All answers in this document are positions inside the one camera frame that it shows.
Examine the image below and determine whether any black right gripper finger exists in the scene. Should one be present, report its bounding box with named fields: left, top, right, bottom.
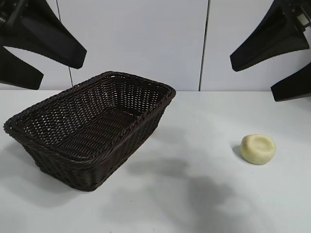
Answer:
left=270, top=65, right=311, bottom=103

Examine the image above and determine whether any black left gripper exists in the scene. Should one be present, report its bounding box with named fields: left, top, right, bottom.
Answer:
left=0, top=0, right=87, bottom=91

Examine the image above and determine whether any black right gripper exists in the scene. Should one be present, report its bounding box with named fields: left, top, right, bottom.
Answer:
left=229, top=0, right=311, bottom=72

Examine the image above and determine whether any pale yellow egg yolk pastry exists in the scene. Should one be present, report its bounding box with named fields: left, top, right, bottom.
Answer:
left=240, top=133, right=277, bottom=166

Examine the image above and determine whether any dark brown wicker basket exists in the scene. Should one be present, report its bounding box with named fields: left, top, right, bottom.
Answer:
left=3, top=70, right=177, bottom=192

